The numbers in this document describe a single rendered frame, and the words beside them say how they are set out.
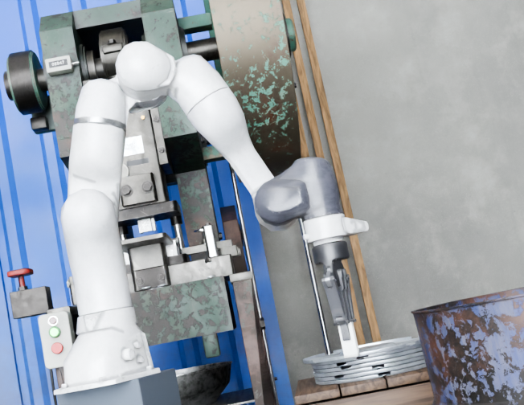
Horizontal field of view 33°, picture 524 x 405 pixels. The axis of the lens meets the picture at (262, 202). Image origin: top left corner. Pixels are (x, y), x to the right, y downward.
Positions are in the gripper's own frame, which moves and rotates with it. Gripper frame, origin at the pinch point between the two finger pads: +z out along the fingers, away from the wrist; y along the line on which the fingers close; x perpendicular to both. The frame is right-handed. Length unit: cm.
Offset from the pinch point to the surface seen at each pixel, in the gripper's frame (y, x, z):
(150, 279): -36, -62, -24
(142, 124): -47, -61, -68
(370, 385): 1.4, 3.0, 9.6
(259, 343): -35.0, -33.8, -1.5
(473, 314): 40, 32, -2
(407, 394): -0.6, 9.4, 12.7
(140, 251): -36, -63, -32
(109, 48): -44, -65, -92
